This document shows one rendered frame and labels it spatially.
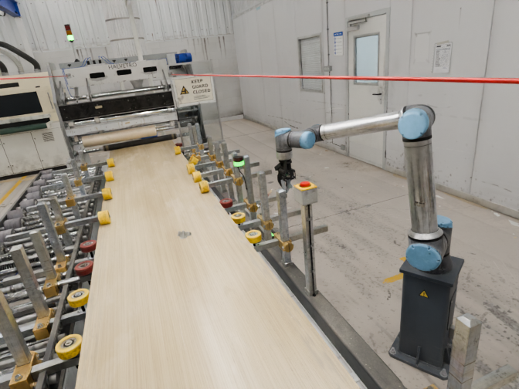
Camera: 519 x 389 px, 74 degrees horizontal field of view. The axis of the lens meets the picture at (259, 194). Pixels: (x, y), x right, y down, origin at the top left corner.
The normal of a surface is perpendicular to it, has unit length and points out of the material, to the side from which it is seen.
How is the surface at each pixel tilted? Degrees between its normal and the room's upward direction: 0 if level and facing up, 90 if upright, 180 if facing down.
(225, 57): 90
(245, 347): 0
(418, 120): 83
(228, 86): 90
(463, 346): 90
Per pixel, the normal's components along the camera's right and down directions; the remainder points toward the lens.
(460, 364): -0.93, 0.22
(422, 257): -0.58, 0.43
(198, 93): 0.36, 0.31
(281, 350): -0.11, -0.92
